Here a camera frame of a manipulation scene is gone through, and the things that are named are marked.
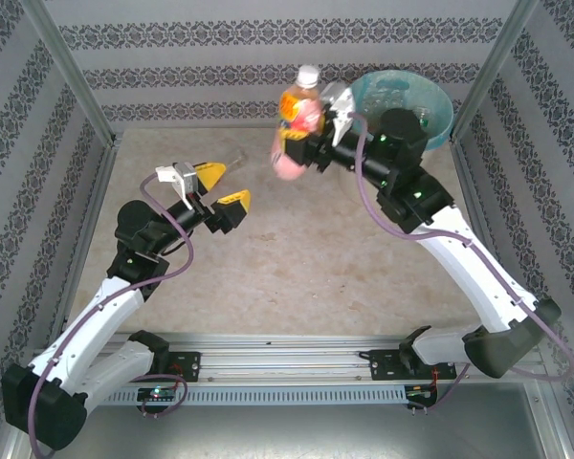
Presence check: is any pink peach drink bottle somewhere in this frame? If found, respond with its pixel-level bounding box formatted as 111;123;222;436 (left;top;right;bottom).
269;64;326;182

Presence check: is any white bin with blue bag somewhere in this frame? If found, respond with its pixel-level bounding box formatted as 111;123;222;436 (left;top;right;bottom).
351;69;455;154

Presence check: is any small controller board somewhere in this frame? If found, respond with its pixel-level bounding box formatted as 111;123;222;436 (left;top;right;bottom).
405;383;437;401
136;386;177;403

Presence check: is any metal base panel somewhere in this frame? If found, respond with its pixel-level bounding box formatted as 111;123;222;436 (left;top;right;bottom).
28;382;563;459

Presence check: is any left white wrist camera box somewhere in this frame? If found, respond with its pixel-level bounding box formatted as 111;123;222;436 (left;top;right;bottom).
154;161;203;210

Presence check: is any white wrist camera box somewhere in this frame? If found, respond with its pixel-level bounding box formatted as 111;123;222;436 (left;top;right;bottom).
319;81;358;148
154;161;203;210

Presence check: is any aluminium side rail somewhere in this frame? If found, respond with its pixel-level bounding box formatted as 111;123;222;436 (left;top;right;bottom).
451;136;527;345
46;133;121;350

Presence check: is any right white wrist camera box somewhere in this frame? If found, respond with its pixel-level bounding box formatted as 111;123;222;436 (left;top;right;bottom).
319;81;358;148

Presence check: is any aluminium frame post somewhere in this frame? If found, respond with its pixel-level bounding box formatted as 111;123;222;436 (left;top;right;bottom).
451;0;541;142
18;0;116;147

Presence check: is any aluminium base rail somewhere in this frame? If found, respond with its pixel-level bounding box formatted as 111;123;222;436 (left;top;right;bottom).
26;330;547;384

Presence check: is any slotted grey cable duct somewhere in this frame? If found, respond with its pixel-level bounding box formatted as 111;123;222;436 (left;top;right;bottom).
95;385;408;406

